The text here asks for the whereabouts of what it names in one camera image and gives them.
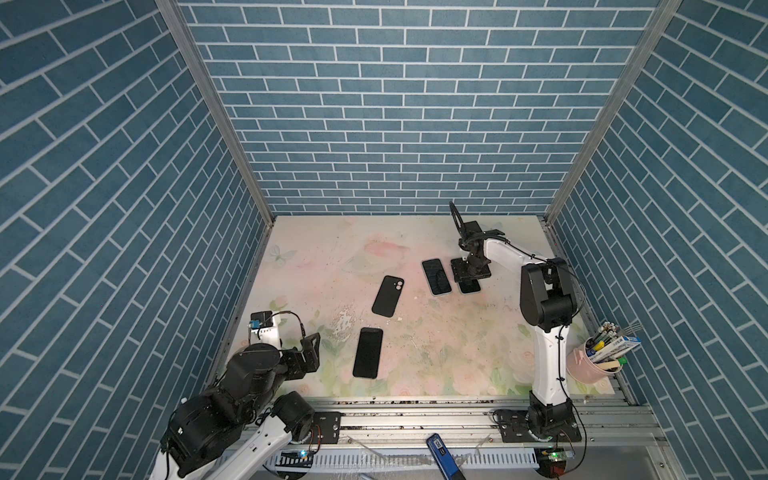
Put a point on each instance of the blue phone black screen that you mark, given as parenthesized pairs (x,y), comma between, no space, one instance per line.
(436,277)

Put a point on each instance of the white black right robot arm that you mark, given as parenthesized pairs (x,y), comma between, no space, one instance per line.
(548,303)

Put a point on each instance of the purple phone black screen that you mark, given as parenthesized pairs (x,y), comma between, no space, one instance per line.
(368,353)

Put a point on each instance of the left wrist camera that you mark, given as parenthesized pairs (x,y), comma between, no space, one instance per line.
(263,328)

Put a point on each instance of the aluminium corner post right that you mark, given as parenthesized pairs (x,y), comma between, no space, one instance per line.
(657,24)

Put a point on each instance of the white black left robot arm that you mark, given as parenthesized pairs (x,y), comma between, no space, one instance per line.
(233,428)

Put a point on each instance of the aluminium corner post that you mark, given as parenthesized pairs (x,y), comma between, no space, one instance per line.
(174,19)
(657,24)

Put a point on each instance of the pink cup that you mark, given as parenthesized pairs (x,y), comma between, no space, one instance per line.
(601,355)

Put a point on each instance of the white phone black screen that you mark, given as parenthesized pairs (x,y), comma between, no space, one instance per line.
(469,286)

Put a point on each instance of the aluminium corner post left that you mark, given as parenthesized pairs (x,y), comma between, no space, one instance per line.
(174,19)

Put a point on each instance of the black phone case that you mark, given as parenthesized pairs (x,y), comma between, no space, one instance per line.
(388,295)

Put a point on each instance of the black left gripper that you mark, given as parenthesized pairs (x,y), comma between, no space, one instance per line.
(300,369)

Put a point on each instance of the blue handheld device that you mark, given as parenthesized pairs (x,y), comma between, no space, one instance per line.
(443,458)

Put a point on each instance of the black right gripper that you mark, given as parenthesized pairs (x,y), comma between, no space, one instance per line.
(458,271)

